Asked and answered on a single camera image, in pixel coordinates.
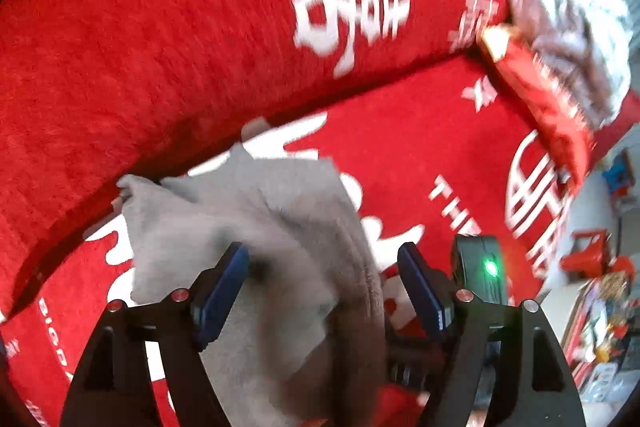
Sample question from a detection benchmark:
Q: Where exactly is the blue toy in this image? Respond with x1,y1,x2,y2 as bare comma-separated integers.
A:
601,149,635,198

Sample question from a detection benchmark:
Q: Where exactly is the grey small garment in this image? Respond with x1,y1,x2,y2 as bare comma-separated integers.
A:
117,144,388,427

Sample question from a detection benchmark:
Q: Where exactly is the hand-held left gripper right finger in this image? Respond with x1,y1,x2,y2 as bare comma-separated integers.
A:
397,241,587,427

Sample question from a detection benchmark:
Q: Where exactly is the pile of colourful boxes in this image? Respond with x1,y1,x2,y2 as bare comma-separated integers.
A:
560,272,637,404

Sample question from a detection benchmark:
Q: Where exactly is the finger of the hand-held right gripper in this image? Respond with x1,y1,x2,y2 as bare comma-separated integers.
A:
386,334,451,397

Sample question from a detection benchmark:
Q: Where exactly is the red printed sofa cover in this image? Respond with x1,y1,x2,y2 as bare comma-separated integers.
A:
0,0,640,427

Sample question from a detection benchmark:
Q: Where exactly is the grey fluffy blanket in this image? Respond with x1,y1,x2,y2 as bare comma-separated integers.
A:
504,0,632,130

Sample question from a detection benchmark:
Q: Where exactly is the red plastic stool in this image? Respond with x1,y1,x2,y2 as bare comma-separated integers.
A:
559,229,632,280

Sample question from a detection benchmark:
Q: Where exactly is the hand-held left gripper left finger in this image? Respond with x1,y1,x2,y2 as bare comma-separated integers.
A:
60,242,250,427

